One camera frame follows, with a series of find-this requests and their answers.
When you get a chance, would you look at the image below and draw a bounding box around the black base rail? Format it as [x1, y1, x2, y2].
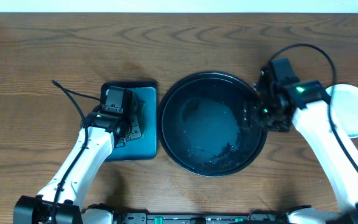
[113, 212, 289, 224]

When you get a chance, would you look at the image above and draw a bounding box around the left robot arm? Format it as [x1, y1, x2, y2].
[13, 106, 145, 223]

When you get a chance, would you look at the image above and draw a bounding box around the black round serving tray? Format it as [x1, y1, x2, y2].
[157, 72, 267, 177]

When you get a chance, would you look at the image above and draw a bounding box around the green scrubbing sponge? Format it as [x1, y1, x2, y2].
[137, 100, 147, 137]

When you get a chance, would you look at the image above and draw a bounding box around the white plate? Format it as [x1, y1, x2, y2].
[326, 84, 358, 138]

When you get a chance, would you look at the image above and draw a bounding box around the black rectangular water tray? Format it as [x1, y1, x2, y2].
[101, 81, 158, 162]

